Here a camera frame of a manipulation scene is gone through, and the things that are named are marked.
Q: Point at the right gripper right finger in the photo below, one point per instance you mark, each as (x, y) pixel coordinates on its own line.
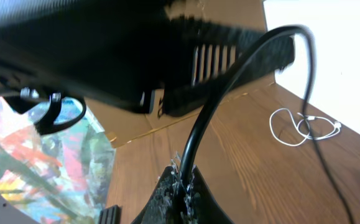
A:
(201, 206)

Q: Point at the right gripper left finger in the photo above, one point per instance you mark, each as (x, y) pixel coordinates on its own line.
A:
(161, 207)

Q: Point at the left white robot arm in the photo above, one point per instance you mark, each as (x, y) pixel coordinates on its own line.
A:
(115, 52)

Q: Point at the colourful painted floor mat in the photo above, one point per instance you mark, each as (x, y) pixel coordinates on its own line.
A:
(56, 178)

